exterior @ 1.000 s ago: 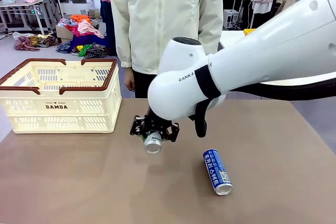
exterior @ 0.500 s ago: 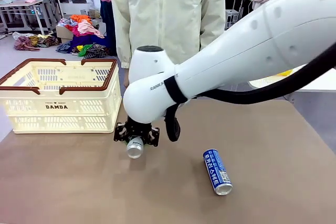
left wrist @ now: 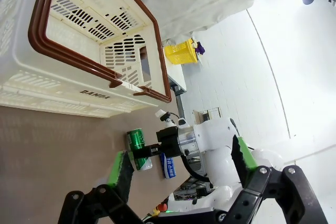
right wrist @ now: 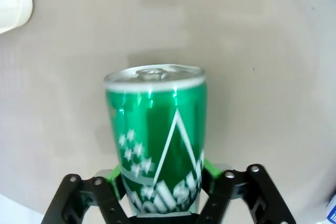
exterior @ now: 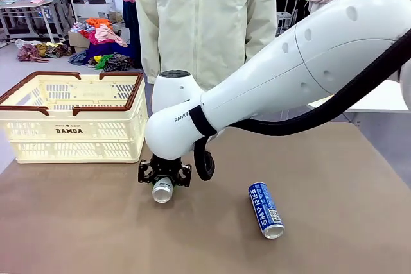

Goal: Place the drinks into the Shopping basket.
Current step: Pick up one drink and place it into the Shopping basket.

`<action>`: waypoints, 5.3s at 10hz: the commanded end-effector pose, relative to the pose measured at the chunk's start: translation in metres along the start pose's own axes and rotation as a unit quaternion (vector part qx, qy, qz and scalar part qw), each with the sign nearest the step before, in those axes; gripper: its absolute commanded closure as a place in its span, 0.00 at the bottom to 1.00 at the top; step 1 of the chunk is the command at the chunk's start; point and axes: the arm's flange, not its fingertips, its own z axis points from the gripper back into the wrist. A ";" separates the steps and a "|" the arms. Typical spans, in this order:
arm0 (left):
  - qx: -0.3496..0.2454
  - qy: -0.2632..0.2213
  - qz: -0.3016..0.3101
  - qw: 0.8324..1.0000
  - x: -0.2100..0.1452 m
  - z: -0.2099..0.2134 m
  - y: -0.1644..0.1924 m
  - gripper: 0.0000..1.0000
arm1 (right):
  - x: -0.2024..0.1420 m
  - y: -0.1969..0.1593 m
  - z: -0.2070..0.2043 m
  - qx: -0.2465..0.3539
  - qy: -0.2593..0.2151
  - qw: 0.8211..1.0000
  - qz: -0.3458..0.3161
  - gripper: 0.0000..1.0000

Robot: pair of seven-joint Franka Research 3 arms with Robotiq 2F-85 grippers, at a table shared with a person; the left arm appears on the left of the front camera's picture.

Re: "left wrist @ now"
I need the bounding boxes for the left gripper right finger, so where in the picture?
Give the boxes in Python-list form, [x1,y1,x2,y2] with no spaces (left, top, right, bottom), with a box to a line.
[217,134,329,224]

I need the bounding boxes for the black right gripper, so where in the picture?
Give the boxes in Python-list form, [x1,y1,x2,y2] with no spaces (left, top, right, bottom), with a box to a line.
[130,126,182,159]

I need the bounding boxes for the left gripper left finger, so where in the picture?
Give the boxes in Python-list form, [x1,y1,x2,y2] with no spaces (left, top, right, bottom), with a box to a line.
[57,150,144,224]

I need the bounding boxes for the green drink can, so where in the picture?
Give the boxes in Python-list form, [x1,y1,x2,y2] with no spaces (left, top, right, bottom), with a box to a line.
[127,128,153,172]

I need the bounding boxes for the blue drink can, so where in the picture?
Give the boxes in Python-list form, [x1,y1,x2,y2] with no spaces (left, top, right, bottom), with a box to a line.
[159,152,177,179]

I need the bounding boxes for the yellow plastic basket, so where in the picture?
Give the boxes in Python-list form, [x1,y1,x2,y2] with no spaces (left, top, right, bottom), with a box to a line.
[164,38,200,65]

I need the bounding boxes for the cream plastic shopping basket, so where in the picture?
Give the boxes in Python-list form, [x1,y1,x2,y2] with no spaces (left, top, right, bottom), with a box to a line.
[0,0,173,119]

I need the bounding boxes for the red emergency stop button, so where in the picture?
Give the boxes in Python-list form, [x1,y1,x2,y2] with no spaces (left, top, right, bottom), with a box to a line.
[153,199,169,214]

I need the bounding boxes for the white side table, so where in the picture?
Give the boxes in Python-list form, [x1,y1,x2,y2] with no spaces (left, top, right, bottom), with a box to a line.
[161,37,188,130]

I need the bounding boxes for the purple item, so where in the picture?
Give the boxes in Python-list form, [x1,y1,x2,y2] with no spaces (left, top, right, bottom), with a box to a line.
[192,39,205,56]

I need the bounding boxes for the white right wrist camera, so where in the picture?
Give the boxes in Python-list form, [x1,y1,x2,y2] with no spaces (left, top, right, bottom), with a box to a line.
[154,109,187,132]

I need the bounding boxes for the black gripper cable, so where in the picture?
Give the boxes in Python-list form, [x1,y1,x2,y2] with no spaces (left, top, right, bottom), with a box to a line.
[181,154,212,183]

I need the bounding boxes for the light wooden frame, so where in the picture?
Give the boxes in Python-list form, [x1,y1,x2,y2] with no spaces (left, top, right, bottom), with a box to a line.
[193,107,223,125]

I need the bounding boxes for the brown basket handle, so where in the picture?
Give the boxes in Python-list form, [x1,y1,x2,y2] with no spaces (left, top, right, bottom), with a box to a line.
[28,0,123,89]
[122,0,173,103]

